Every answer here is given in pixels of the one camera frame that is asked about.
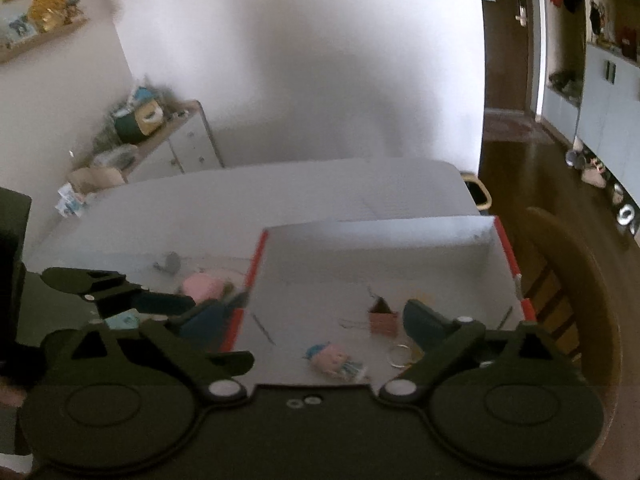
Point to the small photo frame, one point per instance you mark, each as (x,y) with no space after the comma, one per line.
(17,27)

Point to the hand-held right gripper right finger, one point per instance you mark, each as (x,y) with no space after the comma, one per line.
(425,325)

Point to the group of shelf ornaments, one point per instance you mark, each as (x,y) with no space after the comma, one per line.
(607,25)

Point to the row of shoes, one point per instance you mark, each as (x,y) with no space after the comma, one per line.
(592,172)

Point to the wooden chair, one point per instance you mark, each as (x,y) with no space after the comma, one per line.
(590,280)

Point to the dark cloth pile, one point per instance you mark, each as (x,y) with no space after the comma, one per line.
(565,84)

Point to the white blue packet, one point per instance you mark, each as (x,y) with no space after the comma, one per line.
(72,200)

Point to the brown cardboard box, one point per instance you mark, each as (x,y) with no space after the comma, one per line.
(97,177)

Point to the wooden wall shelf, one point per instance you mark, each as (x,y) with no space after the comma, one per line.
(50,37)

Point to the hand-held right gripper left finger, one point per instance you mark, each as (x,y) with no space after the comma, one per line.
(205,321)

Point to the white plastic bag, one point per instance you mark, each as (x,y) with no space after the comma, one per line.
(115,156)

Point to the printed table mat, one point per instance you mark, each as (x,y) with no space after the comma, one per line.
(140,266)

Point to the small blue figurine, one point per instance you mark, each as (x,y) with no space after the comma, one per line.
(73,9)

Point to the pink toy piece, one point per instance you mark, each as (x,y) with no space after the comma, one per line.
(202,285)

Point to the patterned door mat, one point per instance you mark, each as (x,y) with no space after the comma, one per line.
(515,127)

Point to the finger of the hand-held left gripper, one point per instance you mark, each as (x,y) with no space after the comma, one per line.
(80,280)
(160,304)

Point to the white wooden sideboard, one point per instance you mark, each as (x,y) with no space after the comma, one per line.
(185,145)

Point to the golden tree ornament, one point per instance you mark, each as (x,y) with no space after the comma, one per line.
(47,7)

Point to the red cardboard box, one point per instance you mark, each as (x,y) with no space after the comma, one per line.
(400,270)

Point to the brown door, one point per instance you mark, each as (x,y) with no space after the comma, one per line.
(505,60)

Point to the green tissue box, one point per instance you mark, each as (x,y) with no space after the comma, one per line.
(129,130)

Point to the grey wall cabinet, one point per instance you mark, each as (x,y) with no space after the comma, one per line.
(600,110)

